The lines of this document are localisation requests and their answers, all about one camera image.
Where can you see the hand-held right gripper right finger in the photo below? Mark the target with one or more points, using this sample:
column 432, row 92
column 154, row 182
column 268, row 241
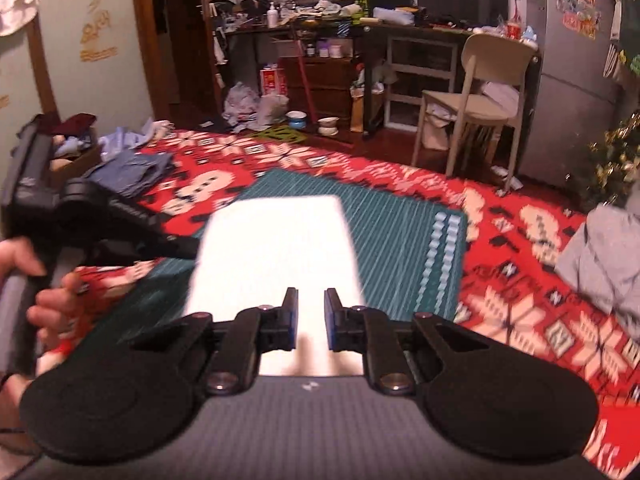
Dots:
column 330, row 317

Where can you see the white plastic bag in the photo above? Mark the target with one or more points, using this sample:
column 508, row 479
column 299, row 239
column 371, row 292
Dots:
column 245, row 105

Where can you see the beige chair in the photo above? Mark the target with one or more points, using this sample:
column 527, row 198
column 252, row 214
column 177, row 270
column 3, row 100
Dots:
column 495, row 60

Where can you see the silver refrigerator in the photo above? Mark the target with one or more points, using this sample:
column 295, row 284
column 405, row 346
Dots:
column 565, row 100

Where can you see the blue white ceramic cup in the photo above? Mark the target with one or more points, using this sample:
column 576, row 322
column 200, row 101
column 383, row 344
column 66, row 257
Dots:
column 296, row 121

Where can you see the lime green trivet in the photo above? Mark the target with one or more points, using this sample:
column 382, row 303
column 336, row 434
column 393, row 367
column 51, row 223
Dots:
column 280, row 135

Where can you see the white pump bottle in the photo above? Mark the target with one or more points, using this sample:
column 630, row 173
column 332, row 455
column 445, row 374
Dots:
column 272, row 16

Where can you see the green christmas wall cloth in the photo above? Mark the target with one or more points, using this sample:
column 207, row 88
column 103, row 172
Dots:
column 631, row 15

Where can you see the black desk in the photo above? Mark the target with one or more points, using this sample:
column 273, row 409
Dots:
column 425, row 30

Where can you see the white knit sweater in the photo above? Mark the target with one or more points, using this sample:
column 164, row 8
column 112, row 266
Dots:
column 280, row 250

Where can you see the grey sweater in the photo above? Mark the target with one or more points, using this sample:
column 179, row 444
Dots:
column 605, row 260

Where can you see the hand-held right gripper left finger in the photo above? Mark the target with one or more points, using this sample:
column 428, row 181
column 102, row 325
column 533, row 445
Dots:
column 291, row 317

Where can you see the person's left forearm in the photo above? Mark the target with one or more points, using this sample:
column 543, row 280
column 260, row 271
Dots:
column 11, row 400

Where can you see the blue denim jeans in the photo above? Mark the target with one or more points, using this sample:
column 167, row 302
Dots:
column 130, row 172

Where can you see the red patterned blanket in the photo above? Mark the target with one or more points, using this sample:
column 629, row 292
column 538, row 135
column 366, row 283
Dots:
column 525, row 270

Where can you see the red paper cup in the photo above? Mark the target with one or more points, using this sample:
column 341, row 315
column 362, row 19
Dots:
column 514, row 29

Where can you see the white tote bag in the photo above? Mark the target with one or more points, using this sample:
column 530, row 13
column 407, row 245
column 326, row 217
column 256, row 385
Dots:
column 435, row 130

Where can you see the wooden drawer cabinet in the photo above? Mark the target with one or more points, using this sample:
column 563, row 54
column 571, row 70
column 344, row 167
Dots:
column 325, row 85

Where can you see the white teacup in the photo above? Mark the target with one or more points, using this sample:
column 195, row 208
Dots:
column 328, row 126

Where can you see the pale blue shirt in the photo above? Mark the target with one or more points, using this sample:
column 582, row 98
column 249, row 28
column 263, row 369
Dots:
column 130, row 135

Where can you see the green cutting mat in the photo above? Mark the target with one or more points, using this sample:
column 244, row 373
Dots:
column 400, row 240

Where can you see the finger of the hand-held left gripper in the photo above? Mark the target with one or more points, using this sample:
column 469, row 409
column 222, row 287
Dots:
column 160, row 240

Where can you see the maroon cloth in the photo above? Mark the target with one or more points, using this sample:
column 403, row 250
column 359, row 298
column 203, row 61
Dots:
column 75, row 122

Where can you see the person's left hand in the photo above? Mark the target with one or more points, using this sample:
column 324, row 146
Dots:
column 55, row 310

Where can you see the brown cardboard box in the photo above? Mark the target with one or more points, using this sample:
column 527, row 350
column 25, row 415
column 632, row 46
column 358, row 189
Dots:
column 77, row 165

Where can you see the small christmas tree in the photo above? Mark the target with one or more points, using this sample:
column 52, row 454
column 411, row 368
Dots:
column 612, row 160

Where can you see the gold wall decal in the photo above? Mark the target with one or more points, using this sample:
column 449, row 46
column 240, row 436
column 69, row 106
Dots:
column 97, row 20

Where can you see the red broom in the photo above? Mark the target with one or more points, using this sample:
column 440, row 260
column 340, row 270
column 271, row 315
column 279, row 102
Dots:
column 305, row 85

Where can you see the red cardboard box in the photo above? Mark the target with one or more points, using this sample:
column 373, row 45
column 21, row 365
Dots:
column 272, row 82

